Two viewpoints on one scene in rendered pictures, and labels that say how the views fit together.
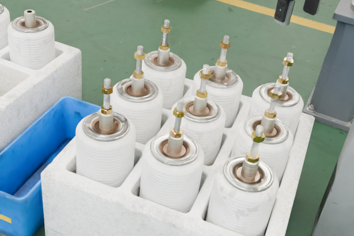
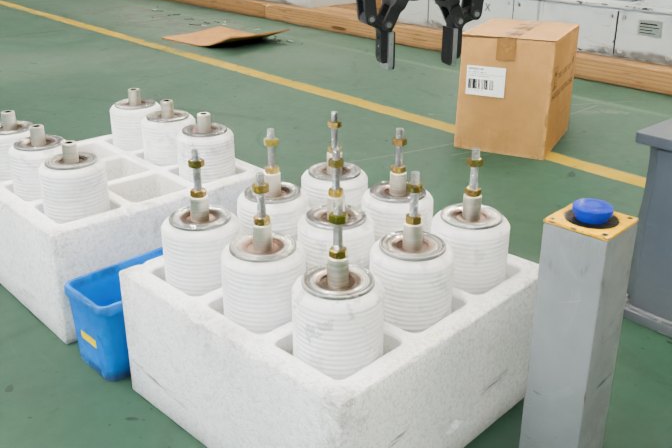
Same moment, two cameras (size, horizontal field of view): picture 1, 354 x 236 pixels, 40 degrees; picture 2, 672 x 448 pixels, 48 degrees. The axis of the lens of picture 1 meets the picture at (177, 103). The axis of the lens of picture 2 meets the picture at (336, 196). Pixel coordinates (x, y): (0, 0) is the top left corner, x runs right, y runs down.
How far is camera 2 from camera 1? 0.45 m
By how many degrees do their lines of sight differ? 27
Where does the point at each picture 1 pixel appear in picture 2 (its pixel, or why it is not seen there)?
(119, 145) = (201, 237)
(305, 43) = not seen: outside the picture
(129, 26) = not seen: hidden behind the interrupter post
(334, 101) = (657, 287)
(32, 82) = (183, 194)
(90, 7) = (361, 159)
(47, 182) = (124, 284)
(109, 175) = (190, 280)
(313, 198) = not seen: hidden behind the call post
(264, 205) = (341, 323)
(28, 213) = (113, 335)
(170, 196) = (243, 309)
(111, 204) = (177, 313)
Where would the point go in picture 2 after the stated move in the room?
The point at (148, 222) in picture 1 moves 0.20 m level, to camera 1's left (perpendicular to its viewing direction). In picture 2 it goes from (210, 341) to (76, 300)
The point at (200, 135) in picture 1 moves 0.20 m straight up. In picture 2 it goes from (322, 246) to (321, 80)
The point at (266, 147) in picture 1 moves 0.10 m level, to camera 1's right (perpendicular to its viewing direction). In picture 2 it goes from (394, 263) to (484, 284)
